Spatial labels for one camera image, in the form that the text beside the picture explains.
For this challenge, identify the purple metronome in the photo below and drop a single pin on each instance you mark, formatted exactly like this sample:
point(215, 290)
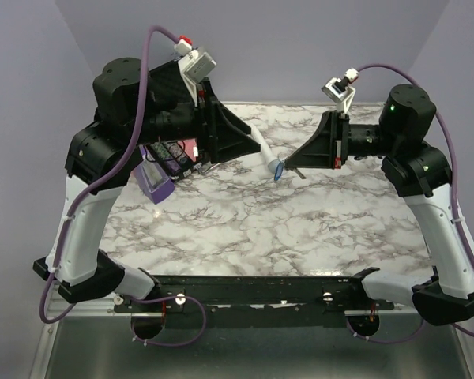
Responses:
point(152, 180)

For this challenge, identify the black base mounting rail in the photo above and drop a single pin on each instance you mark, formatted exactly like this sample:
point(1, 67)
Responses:
point(256, 301)

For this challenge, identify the aluminium frame profile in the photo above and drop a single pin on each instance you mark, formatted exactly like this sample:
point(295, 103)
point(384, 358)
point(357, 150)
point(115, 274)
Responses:
point(53, 305)

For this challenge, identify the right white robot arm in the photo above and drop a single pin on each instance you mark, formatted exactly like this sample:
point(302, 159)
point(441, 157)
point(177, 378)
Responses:
point(423, 177)

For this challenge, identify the blue key tag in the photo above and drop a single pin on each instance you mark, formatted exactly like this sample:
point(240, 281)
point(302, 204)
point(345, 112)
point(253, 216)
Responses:
point(279, 171)

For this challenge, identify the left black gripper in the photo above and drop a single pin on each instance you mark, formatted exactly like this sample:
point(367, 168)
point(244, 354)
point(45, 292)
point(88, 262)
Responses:
point(221, 136)

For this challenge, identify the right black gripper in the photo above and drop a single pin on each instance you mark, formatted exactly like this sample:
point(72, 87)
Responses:
point(328, 148)

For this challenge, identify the white microphone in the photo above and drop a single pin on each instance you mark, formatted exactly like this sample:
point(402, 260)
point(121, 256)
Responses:
point(271, 160)

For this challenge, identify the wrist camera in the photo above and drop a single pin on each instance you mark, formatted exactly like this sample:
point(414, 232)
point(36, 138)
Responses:
point(195, 64)
point(341, 91)

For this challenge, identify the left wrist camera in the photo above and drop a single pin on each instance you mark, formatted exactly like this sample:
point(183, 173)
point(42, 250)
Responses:
point(195, 64)

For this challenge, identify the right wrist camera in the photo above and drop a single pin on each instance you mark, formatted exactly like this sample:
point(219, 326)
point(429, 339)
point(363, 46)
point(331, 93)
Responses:
point(341, 91)

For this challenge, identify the black poker chip case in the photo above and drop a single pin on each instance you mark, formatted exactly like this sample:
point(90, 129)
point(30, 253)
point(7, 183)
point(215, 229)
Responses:
point(171, 109)

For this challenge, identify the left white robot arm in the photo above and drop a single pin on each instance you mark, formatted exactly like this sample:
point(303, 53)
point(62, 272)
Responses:
point(102, 156)

